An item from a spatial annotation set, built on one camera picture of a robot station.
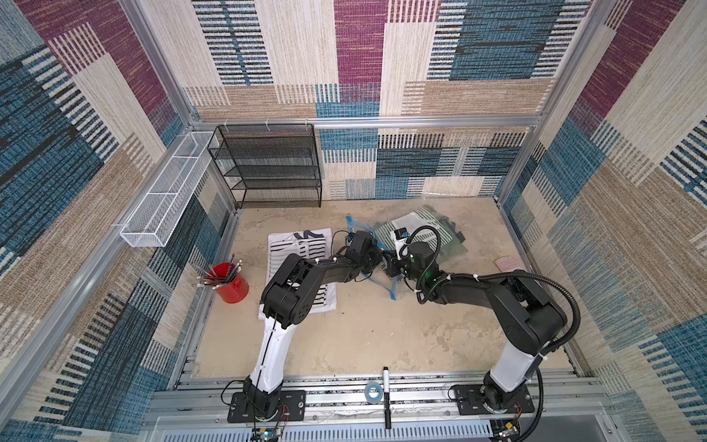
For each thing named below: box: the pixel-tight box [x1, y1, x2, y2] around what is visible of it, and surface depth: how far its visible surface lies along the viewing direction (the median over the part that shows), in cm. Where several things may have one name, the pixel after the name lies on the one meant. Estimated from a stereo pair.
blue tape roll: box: [363, 381, 383, 405], surface depth 77 cm
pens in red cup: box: [190, 252, 244, 291], surface depth 89 cm
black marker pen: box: [382, 366, 393, 431], surface depth 75 cm
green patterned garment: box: [374, 205, 469, 261], surface depth 107 cm
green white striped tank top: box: [375, 206, 454, 252], surface depth 108 cm
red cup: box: [210, 262, 250, 304], surface depth 90 cm
